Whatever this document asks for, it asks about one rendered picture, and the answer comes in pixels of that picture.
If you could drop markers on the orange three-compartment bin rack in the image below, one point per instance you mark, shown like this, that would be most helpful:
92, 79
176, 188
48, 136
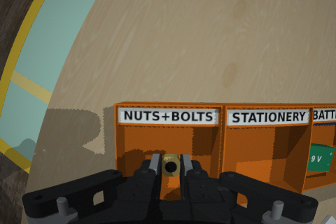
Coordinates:
271, 147

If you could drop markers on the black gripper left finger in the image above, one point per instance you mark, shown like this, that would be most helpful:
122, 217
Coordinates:
71, 201

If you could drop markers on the green 9v battery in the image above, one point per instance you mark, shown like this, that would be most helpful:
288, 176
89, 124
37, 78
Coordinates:
320, 157

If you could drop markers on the brass hex nut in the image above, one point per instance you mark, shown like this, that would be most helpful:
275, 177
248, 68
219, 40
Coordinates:
171, 165

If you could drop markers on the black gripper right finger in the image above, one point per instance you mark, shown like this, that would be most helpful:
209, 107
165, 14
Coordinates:
212, 198

